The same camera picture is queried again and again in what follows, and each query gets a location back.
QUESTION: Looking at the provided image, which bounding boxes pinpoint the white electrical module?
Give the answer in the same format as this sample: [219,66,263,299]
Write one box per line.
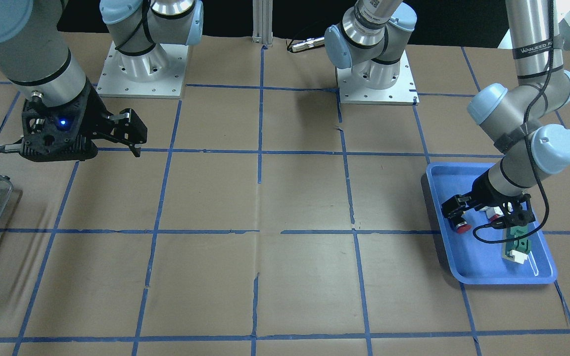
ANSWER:
[480,207,504,222]

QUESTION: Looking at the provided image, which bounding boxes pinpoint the green terminal block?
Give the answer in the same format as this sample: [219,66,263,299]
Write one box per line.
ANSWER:
[501,225,531,265]

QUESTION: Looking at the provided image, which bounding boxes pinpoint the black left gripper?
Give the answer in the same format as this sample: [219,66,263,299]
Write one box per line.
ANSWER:
[441,171,535,234]

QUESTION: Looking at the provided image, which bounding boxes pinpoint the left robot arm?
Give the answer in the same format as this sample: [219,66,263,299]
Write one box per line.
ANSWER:
[324,0,570,233]

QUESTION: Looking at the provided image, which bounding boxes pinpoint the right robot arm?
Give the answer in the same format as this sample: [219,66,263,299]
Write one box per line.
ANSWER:
[0,0,204,162]

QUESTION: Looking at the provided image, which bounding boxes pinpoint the silver cable connector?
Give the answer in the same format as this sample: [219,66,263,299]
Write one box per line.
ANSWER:
[286,37,325,53]

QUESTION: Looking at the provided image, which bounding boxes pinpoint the blue plastic tray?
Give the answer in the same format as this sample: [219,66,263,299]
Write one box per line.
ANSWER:
[426,162,557,285]

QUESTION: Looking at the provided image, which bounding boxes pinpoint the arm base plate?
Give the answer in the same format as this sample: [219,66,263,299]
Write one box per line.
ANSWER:
[335,52,420,105]
[96,44,190,99]

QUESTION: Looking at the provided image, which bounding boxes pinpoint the aluminium frame post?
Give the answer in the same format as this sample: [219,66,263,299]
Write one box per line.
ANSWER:
[252,0,273,47]

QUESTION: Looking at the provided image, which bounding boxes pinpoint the red emergency stop button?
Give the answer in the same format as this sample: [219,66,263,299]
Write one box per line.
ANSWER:
[451,219,473,234]

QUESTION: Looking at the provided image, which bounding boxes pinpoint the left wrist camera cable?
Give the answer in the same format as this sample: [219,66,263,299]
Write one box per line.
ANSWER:
[473,0,563,244]

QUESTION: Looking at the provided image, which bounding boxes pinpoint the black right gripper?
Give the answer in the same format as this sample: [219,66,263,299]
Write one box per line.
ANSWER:
[18,83,147,162]

